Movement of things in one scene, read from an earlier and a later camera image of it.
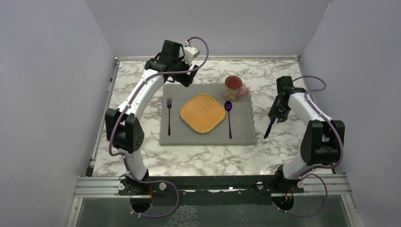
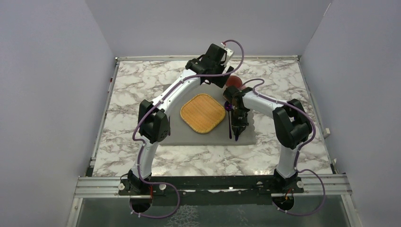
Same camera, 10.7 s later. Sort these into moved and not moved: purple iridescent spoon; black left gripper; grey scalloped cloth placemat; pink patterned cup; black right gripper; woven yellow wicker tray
Moved: black right gripper; black left gripper
Not moved: grey scalloped cloth placemat; woven yellow wicker tray; pink patterned cup; purple iridescent spoon
